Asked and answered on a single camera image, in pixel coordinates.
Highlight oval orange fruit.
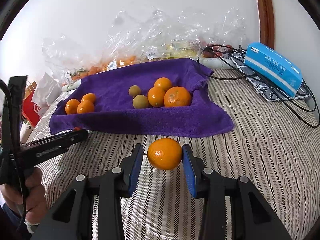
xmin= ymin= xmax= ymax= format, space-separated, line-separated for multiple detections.
xmin=154 ymin=77 xmax=172 ymax=92

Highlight large mandarin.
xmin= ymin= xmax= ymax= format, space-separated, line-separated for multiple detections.
xmin=164 ymin=87 xmax=192 ymax=107
xmin=65 ymin=99 xmax=80 ymax=115

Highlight small orange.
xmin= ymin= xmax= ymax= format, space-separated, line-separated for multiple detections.
xmin=77 ymin=100 xmax=95 ymax=114
xmin=81 ymin=93 xmax=96 ymax=103
xmin=147 ymin=138 xmax=182 ymax=170

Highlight clear bag of small oranges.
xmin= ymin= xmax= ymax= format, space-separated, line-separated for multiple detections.
xmin=100 ymin=9 xmax=174 ymax=71

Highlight clear bag of yellow fruit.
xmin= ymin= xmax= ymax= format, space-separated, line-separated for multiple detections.
xmin=158 ymin=8 xmax=250 ymax=59

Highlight blue tissue box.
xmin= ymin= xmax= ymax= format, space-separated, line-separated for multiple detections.
xmin=244 ymin=42 xmax=303 ymax=97

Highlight red paper shopping bag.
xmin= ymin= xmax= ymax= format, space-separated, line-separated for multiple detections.
xmin=22 ymin=81 xmax=41 ymax=127

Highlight green-brown round fruit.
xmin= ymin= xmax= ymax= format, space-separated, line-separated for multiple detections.
xmin=132 ymin=95 xmax=149 ymax=109

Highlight clear bag of mandarins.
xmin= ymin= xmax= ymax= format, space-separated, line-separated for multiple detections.
xmin=41 ymin=35 xmax=105 ymax=85

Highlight black cables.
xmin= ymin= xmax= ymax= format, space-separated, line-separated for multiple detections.
xmin=196 ymin=44 xmax=320 ymax=129

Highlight purple towel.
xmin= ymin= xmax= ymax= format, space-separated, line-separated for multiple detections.
xmin=49 ymin=59 xmax=234 ymax=138

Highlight grey plastic bag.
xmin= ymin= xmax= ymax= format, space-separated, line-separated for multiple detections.
xmin=31 ymin=73 xmax=61 ymax=108

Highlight patterned black white pouch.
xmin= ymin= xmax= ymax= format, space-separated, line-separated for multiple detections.
xmin=228 ymin=52 xmax=311 ymax=102

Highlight large orange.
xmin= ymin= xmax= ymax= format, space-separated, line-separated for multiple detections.
xmin=147 ymin=87 xmax=165 ymax=108

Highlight person's left hand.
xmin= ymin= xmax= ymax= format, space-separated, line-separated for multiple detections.
xmin=0 ymin=167 xmax=48 ymax=224

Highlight brown wooden door frame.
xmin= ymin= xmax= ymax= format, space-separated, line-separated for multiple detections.
xmin=257 ymin=0 xmax=275 ymax=49

